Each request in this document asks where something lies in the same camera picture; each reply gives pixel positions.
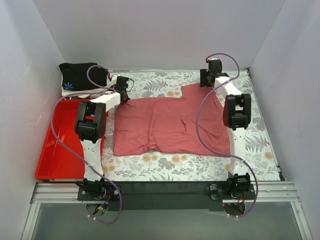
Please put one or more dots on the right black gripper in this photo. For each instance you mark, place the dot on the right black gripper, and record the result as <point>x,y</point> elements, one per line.
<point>205,78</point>

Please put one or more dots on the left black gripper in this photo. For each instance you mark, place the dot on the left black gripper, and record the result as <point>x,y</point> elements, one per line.
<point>125,97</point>

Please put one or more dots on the pink t-shirt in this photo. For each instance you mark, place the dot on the pink t-shirt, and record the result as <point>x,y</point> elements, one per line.
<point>168,124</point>

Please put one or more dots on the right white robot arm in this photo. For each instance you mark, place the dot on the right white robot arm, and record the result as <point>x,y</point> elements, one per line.
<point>236,115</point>

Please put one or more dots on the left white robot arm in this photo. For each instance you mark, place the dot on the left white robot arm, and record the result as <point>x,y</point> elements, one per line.
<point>90,125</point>

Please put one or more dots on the white folded t-shirt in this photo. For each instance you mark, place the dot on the white folded t-shirt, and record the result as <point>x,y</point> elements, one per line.
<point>83,94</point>

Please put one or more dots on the black folded t-shirt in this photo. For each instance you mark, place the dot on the black folded t-shirt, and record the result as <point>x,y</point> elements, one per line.
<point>74,76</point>

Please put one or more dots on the floral patterned table mat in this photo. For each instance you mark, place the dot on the floral patterned table mat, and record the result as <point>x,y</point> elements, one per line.
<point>157,166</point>

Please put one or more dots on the red plastic tray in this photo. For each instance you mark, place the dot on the red plastic tray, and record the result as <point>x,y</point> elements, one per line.
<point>62,156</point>

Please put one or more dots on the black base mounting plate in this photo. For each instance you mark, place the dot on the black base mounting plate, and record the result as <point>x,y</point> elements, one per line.
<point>164,195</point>

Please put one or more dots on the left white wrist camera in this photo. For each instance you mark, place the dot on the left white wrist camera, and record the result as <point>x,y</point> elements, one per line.
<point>112,77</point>

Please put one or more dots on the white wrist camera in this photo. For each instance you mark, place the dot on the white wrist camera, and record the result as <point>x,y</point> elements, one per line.
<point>208,59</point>
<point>112,77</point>

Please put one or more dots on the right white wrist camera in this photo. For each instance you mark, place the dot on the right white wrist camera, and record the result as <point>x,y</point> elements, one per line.
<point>208,59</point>

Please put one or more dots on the aluminium frame rail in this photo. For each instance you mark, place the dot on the aluminium frame rail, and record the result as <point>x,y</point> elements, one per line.
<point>47,193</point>

